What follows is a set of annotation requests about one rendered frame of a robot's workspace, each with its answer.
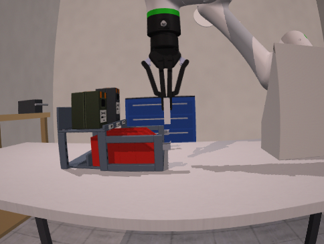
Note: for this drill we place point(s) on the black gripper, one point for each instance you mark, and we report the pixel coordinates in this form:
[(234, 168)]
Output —
[(165, 54)]

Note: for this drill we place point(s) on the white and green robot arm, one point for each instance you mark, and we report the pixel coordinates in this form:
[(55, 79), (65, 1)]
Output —
[(163, 18)]

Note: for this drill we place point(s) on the red bin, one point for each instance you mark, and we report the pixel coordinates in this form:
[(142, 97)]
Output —
[(130, 131), (137, 128), (124, 153)]

